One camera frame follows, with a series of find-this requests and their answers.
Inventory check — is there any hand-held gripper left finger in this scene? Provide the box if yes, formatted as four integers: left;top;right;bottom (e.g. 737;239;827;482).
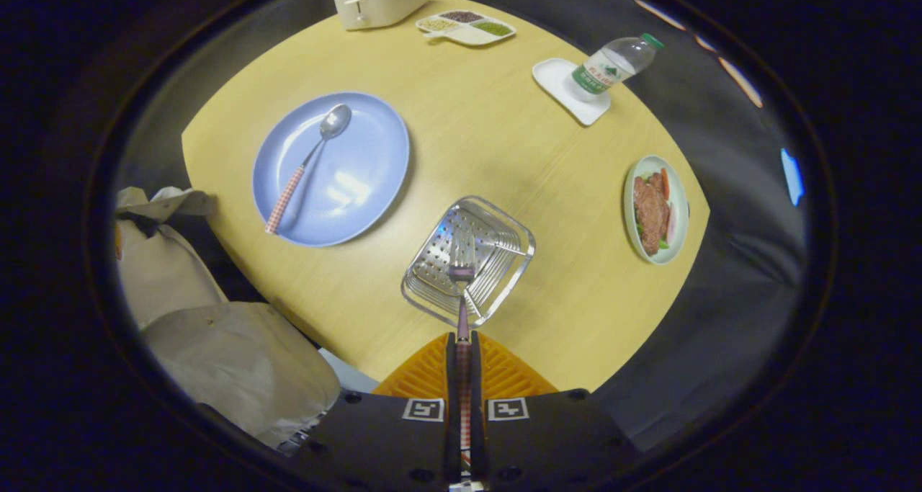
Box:
285;331;460;492

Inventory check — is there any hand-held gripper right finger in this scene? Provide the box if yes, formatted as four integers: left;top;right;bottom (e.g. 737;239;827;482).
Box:
470;331;642;492

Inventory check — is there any fork with checked handle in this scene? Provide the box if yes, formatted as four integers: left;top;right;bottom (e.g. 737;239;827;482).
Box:
447;222;476;478

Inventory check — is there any spoon with checked handle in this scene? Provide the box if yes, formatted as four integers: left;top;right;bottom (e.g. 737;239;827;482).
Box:
264;103;353;236

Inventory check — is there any plain beige bag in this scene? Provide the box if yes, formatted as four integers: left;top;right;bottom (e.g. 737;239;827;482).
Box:
140;303;341;449

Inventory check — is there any perforated metal basket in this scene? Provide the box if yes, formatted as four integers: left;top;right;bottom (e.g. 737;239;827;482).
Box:
400;195;537;328

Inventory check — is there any plate of meat and vegetables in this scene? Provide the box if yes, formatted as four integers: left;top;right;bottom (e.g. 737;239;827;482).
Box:
623;154;690;265

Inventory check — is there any blue plate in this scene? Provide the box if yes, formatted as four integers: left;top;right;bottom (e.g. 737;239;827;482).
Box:
251;91;411;248

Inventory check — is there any beige bag with orange label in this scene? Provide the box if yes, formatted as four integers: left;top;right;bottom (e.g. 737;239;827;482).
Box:
115;186;230;331

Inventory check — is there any white square coaster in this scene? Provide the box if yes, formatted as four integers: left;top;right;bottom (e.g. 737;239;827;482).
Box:
532;58;612;127

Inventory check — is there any clear water bottle green cap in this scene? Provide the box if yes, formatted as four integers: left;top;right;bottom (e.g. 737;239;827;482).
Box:
571;32;665;102

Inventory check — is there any white divided dish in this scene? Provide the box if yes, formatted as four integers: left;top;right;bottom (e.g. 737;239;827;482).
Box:
416;9;517;47

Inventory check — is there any white toaster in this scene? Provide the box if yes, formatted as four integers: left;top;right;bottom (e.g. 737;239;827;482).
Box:
334;0;431;31

